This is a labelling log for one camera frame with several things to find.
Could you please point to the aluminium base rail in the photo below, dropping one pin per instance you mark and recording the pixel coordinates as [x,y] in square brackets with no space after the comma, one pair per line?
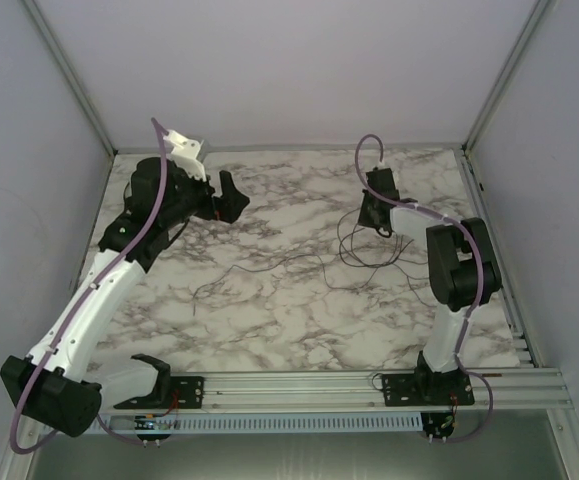
[289,392]

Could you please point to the right aluminium frame post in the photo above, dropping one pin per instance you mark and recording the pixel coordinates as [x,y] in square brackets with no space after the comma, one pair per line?
[537,15]

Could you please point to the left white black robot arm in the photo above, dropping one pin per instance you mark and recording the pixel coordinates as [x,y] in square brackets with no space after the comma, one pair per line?
[158,202]

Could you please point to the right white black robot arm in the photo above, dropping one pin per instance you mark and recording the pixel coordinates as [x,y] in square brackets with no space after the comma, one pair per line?
[463,273]

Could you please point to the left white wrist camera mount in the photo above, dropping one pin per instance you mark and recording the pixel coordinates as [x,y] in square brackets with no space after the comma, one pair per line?
[185,153]

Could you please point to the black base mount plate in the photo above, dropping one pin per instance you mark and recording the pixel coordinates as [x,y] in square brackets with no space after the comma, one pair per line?
[187,391]
[401,390]

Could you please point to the left aluminium frame post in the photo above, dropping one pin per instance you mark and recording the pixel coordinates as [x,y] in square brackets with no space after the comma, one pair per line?
[69,74]

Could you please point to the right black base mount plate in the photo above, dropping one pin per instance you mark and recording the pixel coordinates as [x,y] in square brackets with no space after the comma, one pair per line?
[401,390]

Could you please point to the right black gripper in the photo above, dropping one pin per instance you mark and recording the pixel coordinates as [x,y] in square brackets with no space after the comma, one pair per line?
[363,219]

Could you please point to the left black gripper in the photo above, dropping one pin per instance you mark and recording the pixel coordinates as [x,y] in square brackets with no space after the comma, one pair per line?
[229,205]

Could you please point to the blue slotted cable duct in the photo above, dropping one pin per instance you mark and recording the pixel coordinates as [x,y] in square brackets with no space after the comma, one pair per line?
[266,423]

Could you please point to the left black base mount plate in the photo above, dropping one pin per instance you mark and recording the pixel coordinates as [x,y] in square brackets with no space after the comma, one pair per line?
[187,391]

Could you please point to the aluminium frame post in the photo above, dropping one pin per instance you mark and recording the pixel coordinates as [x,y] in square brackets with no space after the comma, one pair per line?
[537,15]
[69,74]

